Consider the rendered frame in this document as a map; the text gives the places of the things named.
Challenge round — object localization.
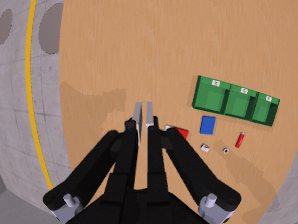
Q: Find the grey hex nut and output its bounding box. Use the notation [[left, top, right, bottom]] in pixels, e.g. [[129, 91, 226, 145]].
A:
[[223, 147, 229, 154]]

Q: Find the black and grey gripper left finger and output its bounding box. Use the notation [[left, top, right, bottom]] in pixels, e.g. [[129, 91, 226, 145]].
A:
[[43, 102, 143, 224]]

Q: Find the red aa battery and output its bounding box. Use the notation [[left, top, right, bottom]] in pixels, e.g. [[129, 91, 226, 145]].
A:
[[235, 132, 245, 148]]

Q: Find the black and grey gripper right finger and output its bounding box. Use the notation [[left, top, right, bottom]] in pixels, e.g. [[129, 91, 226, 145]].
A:
[[146, 102, 241, 224]]

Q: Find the red and white eraser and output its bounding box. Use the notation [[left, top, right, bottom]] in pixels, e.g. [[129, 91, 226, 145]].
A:
[[164, 124, 189, 139]]

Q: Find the green three-compartment bin rack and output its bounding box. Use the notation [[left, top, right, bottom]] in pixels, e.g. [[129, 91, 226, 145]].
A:
[[192, 75, 280, 127]]

